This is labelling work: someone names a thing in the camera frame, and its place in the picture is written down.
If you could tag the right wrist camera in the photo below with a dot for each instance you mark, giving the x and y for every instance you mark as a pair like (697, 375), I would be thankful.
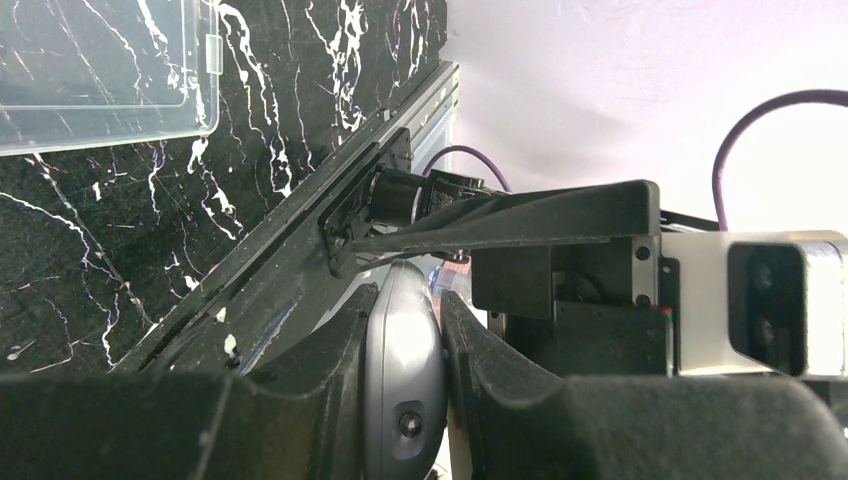
(756, 302)

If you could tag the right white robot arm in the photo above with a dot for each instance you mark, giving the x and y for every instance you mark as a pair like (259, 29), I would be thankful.
(395, 200)

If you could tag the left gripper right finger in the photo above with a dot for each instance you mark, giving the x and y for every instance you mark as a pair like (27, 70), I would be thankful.
(520, 421)

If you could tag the white remote control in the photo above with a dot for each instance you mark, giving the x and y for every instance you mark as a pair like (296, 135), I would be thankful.
(405, 388)

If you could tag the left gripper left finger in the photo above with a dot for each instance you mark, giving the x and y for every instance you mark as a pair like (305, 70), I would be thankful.
(296, 417)

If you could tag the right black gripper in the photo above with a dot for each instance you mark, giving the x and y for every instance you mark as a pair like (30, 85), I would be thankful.
(589, 304)

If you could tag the clear plastic parts box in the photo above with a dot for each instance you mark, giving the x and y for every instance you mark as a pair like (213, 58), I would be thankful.
(88, 74)

